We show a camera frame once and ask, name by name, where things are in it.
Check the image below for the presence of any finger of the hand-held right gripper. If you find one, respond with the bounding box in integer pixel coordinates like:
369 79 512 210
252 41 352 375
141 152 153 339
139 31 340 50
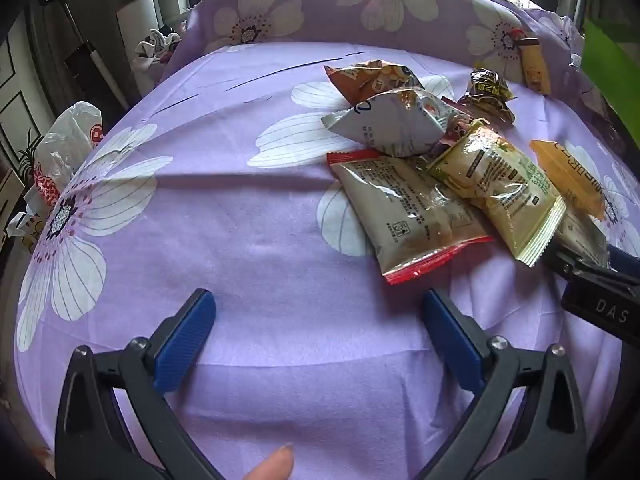
606 246 640 275
542 241 613 283

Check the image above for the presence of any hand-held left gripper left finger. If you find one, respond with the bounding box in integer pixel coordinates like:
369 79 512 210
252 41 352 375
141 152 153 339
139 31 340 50
55 288 227 480

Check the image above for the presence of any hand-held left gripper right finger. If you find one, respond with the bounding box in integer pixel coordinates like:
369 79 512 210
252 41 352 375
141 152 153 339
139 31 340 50
421 288 589 480

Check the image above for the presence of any orange snack bag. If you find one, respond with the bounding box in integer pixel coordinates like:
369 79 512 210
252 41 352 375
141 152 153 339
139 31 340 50
529 139 607 221

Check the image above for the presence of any yellow cracker packet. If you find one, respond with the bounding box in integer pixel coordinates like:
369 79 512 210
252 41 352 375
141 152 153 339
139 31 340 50
425 119 567 267

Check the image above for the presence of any red-edged beige snack packet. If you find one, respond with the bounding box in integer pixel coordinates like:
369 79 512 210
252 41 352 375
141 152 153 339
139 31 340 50
326 149 496 286

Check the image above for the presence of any green cardboard box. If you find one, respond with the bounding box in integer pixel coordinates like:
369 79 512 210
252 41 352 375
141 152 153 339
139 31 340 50
582 19 640 131

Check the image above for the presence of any brown cartoon snack bag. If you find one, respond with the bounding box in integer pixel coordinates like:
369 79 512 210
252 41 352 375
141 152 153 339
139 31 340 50
323 59 426 111

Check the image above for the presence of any person's left hand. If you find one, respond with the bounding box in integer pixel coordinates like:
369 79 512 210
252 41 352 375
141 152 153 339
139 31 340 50
242 442 296 480

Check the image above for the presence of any purple floral bedsheet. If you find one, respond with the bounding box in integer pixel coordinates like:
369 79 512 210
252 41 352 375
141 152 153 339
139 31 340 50
15 40 640 480

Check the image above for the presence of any small red snack packet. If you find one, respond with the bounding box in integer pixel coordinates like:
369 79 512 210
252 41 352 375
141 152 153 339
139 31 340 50
440 100 481 148

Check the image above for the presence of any dark brown yellow snack packet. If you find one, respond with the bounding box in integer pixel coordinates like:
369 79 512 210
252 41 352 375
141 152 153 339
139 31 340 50
457 67 517 125

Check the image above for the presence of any yellow cartoon bottle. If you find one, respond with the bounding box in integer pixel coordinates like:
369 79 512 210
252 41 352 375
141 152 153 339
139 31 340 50
505 29 552 96

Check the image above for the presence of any white snack bag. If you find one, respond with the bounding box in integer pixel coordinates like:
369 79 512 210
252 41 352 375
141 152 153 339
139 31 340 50
321 87 463 158

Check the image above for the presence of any white plastic bag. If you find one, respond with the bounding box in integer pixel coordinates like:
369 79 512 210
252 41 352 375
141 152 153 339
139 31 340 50
32 101 104 211

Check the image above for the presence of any black white cloth heap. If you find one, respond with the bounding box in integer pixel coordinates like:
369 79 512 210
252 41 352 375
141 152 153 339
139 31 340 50
134 27 182 68

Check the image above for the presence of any white cylinder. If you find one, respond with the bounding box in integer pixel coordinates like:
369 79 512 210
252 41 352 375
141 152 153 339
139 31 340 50
116 0 161 81

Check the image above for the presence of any purple floral pillow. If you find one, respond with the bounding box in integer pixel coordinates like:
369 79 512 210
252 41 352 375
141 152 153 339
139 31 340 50
160 0 586 68

